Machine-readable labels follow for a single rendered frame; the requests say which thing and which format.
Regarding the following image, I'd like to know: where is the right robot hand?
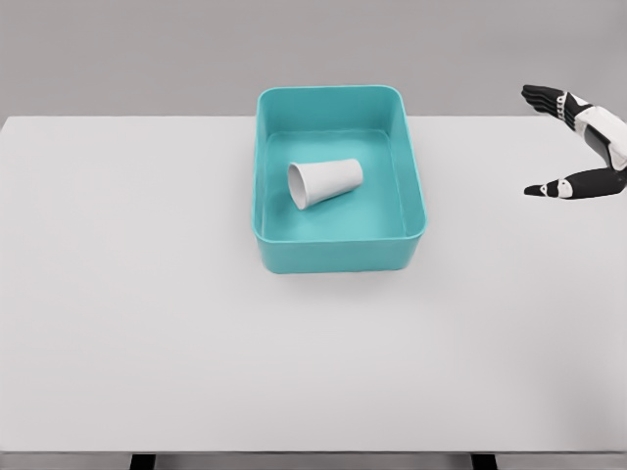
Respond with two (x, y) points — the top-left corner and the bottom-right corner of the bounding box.
(520, 84), (627, 200)

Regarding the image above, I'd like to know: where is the white paper cup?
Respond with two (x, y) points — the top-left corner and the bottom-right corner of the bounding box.
(286, 158), (364, 212)

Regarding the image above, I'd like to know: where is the teal plastic basket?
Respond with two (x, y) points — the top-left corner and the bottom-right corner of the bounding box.
(251, 85), (429, 276)

